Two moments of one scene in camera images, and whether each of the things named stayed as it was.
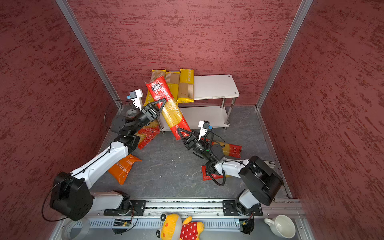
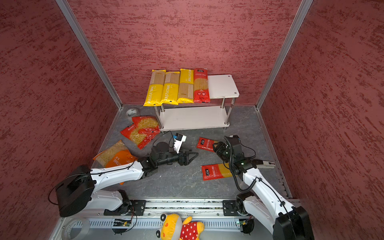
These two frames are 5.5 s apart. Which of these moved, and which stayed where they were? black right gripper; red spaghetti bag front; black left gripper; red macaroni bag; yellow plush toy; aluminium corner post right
Moved: black left gripper; black right gripper
Stayed: aluminium corner post right; yellow plush toy; red spaghetti bag front; red macaroni bag
